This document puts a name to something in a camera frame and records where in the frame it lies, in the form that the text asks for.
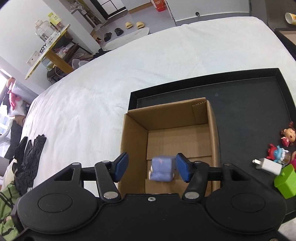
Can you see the left yellow slipper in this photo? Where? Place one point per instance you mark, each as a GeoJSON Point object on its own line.
{"type": "Point", "coordinates": [128, 25]}

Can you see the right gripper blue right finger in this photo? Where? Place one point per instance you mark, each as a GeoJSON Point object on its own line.
{"type": "Point", "coordinates": [184, 167]}

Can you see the black shallow tray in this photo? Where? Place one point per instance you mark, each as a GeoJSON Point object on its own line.
{"type": "Point", "coordinates": [250, 108]}

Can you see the glass jar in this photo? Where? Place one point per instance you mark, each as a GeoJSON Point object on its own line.
{"type": "Point", "coordinates": [45, 30]}

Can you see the red orange box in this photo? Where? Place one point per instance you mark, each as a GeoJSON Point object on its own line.
{"type": "Point", "coordinates": [159, 5]}

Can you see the brown cardboard box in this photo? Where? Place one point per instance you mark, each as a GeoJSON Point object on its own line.
{"type": "Point", "coordinates": [187, 127]}

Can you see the black slipper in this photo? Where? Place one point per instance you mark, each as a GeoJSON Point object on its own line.
{"type": "Point", "coordinates": [107, 36]}
{"type": "Point", "coordinates": [118, 31]}

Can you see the green toy bin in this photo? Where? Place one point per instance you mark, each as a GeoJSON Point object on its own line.
{"type": "Point", "coordinates": [285, 181]}

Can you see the right yellow slipper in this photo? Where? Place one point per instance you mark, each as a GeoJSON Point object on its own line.
{"type": "Point", "coordinates": [140, 25]}

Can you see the white bed cover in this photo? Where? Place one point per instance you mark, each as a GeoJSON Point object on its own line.
{"type": "Point", "coordinates": [81, 116]}

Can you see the green striped cloth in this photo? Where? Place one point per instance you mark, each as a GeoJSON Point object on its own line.
{"type": "Point", "coordinates": [9, 195]}

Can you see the right black slipper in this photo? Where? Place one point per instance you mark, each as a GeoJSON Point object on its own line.
{"type": "Point", "coordinates": [118, 31]}

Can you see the left black slipper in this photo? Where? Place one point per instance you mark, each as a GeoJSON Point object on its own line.
{"type": "Point", "coordinates": [107, 36]}

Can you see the blue red crab figurine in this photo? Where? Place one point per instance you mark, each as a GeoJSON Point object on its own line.
{"type": "Point", "coordinates": [278, 154]}

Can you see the yellow edged wooden table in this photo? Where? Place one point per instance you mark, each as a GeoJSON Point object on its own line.
{"type": "Point", "coordinates": [52, 56]}

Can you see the purple bed toy figure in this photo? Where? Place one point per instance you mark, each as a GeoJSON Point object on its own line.
{"type": "Point", "coordinates": [162, 168]}

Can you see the black gloves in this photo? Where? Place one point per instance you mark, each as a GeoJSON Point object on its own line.
{"type": "Point", "coordinates": [27, 156]}

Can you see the yellow paper cup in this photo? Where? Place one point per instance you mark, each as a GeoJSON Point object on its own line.
{"type": "Point", "coordinates": [290, 18]}

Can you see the brown haired doll figurine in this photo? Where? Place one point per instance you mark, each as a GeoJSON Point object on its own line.
{"type": "Point", "coordinates": [288, 135]}

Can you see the dark wooden side tray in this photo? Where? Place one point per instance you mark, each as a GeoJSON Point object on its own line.
{"type": "Point", "coordinates": [287, 37]}

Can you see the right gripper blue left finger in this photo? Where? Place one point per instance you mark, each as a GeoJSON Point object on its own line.
{"type": "Point", "coordinates": [119, 166]}

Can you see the pink hooded figurine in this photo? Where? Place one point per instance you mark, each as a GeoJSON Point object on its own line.
{"type": "Point", "coordinates": [293, 160]}

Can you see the yellow slipper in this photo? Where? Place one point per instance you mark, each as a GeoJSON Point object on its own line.
{"type": "Point", "coordinates": [128, 25]}
{"type": "Point", "coordinates": [140, 25]}

